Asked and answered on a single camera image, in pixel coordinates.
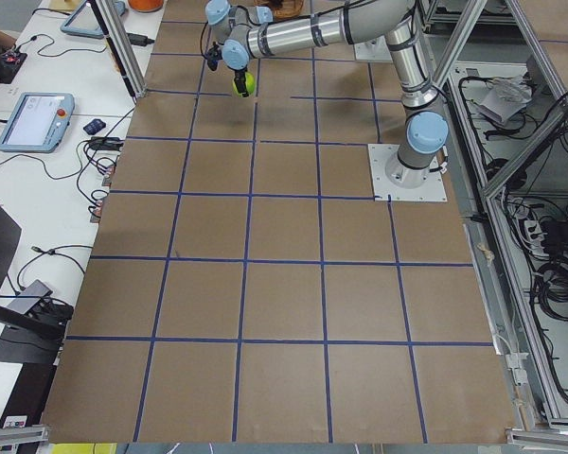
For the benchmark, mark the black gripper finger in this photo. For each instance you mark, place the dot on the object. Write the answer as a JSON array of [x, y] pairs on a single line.
[[239, 82]]

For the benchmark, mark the green apple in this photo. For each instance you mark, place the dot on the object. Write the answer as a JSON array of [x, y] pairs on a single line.
[[250, 83]]

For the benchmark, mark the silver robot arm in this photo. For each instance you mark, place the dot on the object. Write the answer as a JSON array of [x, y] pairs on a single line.
[[243, 34]]

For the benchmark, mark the woven wicker basket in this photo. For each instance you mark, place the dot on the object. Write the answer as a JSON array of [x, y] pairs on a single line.
[[286, 9]]

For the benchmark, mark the black power adapter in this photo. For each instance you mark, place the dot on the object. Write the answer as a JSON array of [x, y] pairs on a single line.
[[139, 39]]

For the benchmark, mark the orange cylindrical container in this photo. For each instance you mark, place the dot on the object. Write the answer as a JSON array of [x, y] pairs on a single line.
[[146, 6]]

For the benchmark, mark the small blue device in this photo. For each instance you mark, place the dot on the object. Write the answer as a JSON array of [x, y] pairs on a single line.
[[94, 126]]

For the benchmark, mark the teach pendant far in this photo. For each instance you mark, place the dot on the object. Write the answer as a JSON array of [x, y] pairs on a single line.
[[82, 22]]

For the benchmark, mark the teach pendant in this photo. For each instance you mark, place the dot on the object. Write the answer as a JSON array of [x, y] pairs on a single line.
[[38, 123], [82, 22]]

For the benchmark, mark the teach pendant near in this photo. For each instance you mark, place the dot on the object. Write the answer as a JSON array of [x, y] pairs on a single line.
[[38, 123]]

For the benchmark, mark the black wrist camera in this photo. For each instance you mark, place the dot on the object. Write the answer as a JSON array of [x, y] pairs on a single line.
[[212, 56]]

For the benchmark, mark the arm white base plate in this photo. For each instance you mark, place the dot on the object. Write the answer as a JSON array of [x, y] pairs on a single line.
[[392, 181], [374, 50]]

